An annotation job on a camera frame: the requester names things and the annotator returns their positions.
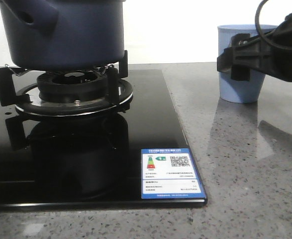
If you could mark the black pot support grate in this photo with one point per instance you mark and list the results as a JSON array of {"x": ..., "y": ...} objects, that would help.
[{"x": 119, "y": 94}]

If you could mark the dark blue cooking pot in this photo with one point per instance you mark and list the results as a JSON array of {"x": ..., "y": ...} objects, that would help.
[{"x": 63, "y": 34}]

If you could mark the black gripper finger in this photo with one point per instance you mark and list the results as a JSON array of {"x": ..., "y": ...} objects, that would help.
[{"x": 244, "y": 54}]

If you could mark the light blue ribbed cup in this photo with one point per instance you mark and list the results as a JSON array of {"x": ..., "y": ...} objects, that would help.
[{"x": 238, "y": 91}]

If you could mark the black glass gas stove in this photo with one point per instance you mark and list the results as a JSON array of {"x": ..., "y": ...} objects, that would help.
[{"x": 92, "y": 162}]

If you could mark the black round gas burner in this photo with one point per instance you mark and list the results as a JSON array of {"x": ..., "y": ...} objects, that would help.
[{"x": 67, "y": 87}]

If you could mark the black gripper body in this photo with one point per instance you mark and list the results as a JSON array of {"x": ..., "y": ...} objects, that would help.
[{"x": 282, "y": 36}]

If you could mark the blue white energy label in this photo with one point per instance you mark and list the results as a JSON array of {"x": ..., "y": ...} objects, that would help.
[{"x": 169, "y": 173}]

